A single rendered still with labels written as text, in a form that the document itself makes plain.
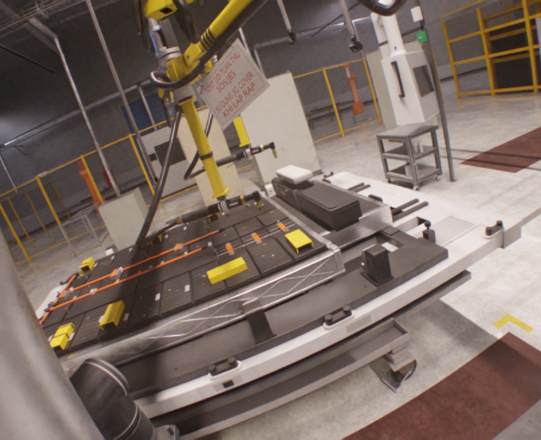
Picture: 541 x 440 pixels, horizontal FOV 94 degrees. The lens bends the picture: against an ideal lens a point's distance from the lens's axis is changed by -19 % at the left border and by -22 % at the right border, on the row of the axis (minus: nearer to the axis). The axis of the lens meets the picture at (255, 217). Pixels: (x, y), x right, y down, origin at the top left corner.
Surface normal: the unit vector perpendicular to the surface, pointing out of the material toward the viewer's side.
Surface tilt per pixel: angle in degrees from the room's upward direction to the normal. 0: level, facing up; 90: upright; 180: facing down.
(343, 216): 90
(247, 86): 90
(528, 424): 0
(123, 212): 90
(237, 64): 90
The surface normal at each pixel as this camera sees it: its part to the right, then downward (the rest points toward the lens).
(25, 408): 0.73, -0.09
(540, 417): -0.33, -0.89
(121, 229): 0.22, 0.26
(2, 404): 0.47, 0.01
